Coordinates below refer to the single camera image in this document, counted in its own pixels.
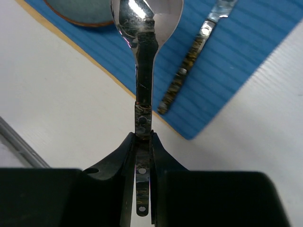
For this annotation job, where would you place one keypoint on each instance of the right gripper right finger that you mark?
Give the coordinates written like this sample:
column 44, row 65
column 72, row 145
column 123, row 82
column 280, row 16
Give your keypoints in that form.
column 191, row 198

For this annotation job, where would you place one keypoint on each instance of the aluminium table frame rail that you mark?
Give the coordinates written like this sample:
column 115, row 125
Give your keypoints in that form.
column 11, row 141

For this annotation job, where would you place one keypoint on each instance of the knife with black handle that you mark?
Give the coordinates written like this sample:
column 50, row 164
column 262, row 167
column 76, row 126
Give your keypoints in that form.
column 221, row 9

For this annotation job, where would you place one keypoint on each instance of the teal ceramic plate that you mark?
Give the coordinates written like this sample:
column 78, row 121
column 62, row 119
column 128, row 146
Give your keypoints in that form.
column 89, row 13

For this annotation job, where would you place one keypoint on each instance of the spoon with black handle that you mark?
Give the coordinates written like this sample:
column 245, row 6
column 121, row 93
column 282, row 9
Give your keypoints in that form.
column 145, row 25

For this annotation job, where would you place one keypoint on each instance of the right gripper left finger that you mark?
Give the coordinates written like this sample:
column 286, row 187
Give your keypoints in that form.
column 100, row 196

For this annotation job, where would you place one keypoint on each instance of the blue pikachu placemat cloth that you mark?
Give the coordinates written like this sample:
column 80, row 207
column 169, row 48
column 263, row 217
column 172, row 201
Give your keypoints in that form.
column 237, row 46

